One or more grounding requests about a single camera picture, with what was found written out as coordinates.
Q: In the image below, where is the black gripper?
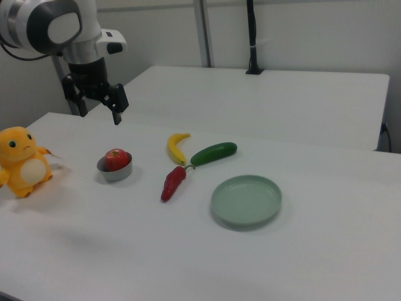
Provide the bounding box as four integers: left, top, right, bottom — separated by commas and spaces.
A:
61, 56, 130, 126

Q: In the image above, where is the yellow banana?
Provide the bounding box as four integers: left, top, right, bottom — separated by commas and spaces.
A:
167, 132, 191, 166

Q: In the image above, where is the pale green plastic plate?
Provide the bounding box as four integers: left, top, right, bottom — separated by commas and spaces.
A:
210, 174, 283, 232

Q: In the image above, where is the red apple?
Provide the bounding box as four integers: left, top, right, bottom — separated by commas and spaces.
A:
104, 148, 129, 172

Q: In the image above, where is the small round metal bowl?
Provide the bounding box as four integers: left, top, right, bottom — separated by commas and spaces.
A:
96, 152, 133, 183

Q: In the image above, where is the yellow plush toy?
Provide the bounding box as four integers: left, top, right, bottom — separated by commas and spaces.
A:
0, 126, 53, 199

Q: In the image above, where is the red chili pepper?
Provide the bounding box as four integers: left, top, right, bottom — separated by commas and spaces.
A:
160, 164, 197, 203

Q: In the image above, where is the green cucumber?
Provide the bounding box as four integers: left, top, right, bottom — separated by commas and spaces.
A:
190, 142, 238, 167

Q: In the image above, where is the black pole with clamp base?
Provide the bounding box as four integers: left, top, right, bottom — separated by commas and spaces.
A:
245, 0, 265, 75

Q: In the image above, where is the aluminium frame post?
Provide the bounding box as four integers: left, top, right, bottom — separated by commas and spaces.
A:
51, 55, 80, 116

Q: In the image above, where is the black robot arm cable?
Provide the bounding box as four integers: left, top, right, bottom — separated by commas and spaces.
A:
0, 33, 62, 63

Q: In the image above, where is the black wall cable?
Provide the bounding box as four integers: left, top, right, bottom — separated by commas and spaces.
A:
380, 122, 392, 153

